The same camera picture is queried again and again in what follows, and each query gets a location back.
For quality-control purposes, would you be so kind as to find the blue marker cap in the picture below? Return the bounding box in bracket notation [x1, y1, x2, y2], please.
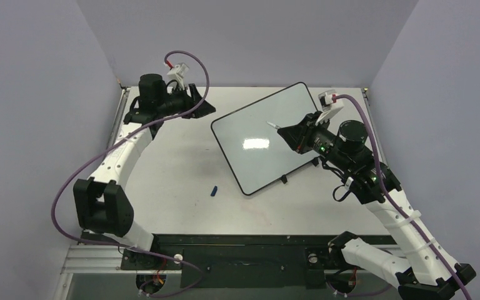
[210, 186, 218, 197]

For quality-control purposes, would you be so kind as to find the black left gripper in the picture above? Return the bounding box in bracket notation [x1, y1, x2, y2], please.
[157, 84, 215, 119]

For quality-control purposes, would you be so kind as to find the white marker pen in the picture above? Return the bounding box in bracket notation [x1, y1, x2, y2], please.
[266, 121, 281, 130]

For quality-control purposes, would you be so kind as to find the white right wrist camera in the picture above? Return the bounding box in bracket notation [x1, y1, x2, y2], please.
[316, 89, 344, 125]

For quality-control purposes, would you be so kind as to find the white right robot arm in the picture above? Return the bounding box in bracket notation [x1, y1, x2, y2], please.
[276, 111, 476, 299]

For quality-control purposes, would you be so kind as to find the white whiteboard black frame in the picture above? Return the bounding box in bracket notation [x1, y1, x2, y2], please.
[211, 82, 317, 196]

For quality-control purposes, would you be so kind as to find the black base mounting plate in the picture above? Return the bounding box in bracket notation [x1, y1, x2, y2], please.
[78, 234, 390, 290]

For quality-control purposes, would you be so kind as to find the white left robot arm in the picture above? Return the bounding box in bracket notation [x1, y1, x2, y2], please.
[72, 74, 216, 269]

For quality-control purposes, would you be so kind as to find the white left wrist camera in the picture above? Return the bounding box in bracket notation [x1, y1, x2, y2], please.
[167, 62, 189, 89]

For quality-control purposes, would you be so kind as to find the aluminium frame rail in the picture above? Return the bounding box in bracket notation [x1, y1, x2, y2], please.
[64, 244, 334, 274]

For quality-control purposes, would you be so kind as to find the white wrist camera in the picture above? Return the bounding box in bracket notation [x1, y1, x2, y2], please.
[316, 89, 344, 125]
[167, 62, 189, 89]

